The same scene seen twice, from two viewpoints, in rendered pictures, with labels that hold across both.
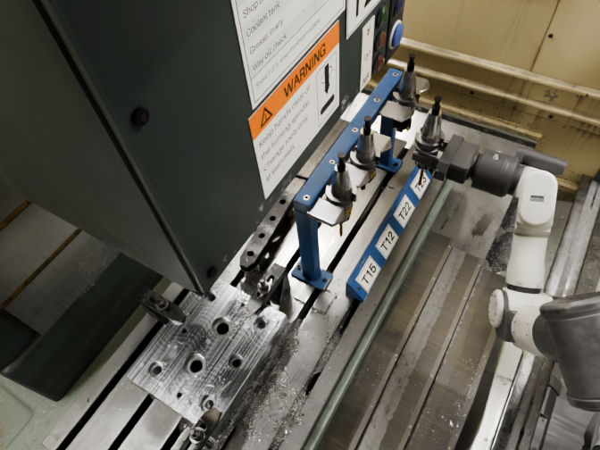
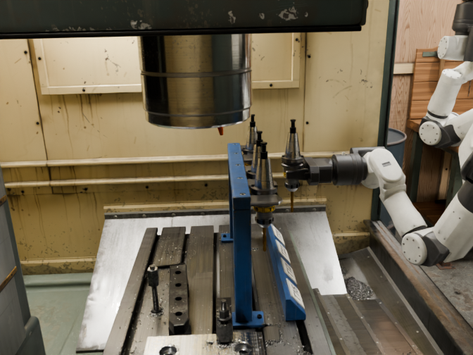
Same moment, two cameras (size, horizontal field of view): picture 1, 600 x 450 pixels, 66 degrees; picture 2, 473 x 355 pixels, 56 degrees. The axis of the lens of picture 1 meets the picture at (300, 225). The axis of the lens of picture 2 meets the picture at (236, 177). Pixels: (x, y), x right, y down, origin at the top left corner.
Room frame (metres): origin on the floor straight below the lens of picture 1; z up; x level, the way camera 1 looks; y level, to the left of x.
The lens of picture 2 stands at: (-0.13, 0.56, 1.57)
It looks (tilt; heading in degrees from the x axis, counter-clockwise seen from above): 19 degrees down; 321
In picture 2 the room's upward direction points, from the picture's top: 1 degrees counter-clockwise
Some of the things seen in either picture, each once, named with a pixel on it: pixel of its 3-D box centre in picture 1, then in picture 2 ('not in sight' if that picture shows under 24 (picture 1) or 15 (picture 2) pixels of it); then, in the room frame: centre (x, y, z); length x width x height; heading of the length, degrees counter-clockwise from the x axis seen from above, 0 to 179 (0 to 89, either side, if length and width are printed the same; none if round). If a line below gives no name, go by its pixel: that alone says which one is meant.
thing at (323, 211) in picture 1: (328, 212); (266, 200); (0.54, -0.06, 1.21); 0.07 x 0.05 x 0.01; 54
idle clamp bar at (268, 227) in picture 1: (269, 233); (179, 302); (0.70, 0.09, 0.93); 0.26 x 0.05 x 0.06; 149
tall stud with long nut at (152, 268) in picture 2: not in sight; (154, 289); (0.74, 0.13, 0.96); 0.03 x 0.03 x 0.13
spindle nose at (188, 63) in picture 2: not in sight; (196, 77); (0.42, 0.19, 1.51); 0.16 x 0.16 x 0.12
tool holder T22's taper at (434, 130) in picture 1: (432, 123); (292, 144); (0.70, -0.30, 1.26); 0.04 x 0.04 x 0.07
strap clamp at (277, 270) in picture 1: (267, 292); (224, 329); (0.50, 0.10, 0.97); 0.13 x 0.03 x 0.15; 144
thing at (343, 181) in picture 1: (341, 179); (264, 172); (0.58, -0.09, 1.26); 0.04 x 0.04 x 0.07
